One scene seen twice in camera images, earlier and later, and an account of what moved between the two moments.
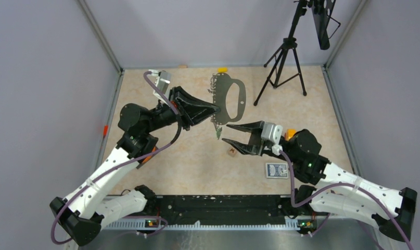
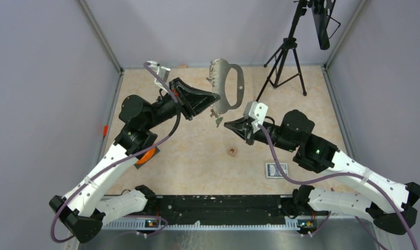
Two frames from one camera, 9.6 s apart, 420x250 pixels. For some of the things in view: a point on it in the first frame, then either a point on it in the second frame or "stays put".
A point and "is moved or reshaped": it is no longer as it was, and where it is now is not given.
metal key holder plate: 220,83 is moved or reshaped
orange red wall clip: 105,130 stays put
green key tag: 218,132 -> 218,120
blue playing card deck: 277,171 stays put
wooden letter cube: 232,151 stays put
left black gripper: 200,110 -> 203,99
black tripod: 285,66 stays put
